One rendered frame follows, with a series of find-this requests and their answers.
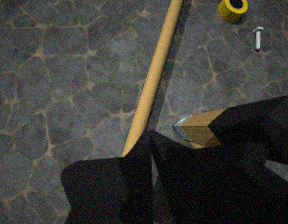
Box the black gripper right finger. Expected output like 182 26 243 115
149 130 268 224

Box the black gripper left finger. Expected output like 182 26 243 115
61 130 154 224

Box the yellow ring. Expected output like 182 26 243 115
218 0 248 21

